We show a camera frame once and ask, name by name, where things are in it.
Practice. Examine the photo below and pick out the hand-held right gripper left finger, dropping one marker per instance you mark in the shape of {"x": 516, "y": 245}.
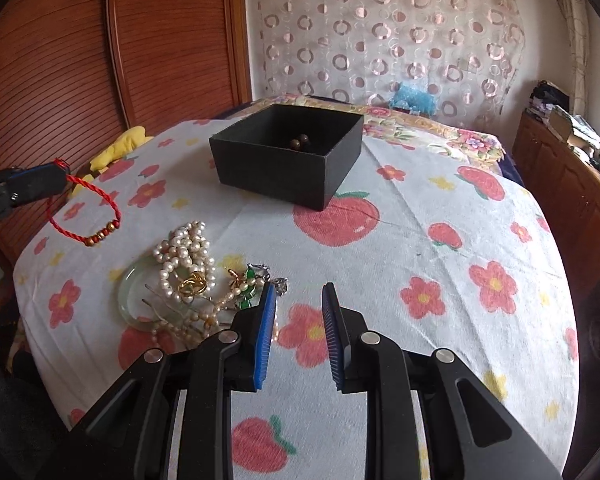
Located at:
{"x": 265, "y": 330}

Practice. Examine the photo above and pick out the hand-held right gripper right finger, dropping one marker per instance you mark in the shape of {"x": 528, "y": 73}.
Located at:
{"x": 330, "y": 340}

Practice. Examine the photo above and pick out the floral blanket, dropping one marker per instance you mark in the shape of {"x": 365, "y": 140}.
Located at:
{"x": 460, "y": 142}

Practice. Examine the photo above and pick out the green stone gold brooch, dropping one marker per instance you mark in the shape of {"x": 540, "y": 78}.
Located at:
{"x": 250, "y": 275}

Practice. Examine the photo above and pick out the black cardboard box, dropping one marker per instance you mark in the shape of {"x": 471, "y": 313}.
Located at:
{"x": 280, "y": 175}

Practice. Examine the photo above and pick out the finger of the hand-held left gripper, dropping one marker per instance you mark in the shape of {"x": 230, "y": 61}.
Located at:
{"x": 35, "y": 174}
{"x": 35, "y": 187}

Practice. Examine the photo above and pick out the white flower print cloth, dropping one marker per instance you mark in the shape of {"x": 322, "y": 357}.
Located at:
{"x": 430, "y": 200}

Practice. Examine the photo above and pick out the sheer circle pattern curtain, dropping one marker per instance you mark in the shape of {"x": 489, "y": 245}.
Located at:
{"x": 380, "y": 35}

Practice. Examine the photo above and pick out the silver crystal pendant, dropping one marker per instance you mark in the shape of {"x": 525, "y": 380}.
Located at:
{"x": 280, "y": 286}

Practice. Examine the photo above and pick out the pile of assorted clutter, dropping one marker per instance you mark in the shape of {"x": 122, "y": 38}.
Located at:
{"x": 565, "y": 120}

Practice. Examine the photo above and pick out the wooden slatted wardrobe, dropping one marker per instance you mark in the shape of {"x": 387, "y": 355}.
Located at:
{"x": 155, "y": 35}

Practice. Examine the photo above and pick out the yellow plush toy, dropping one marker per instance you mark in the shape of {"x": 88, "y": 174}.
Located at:
{"x": 125, "y": 142}

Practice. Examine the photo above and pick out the patterned window curtain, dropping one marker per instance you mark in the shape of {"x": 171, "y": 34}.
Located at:
{"x": 575, "y": 35}

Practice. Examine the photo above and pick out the blue fluffy object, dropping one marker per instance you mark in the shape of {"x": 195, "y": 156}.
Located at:
{"x": 412, "y": 97}

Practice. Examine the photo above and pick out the dark cloth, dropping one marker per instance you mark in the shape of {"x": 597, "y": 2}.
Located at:
{"x": 10, "y": 420}

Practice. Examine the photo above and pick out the wooden cabinet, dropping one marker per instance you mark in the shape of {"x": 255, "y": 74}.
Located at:
{"x": 555, "y": 175}

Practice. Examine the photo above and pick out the dark blue bed sheet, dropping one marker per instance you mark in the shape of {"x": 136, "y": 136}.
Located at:
{"x": 512, "y": 170}

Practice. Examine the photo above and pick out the pale green jade bangle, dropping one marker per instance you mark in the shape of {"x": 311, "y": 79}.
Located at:
{"x": 125, "y": 305}

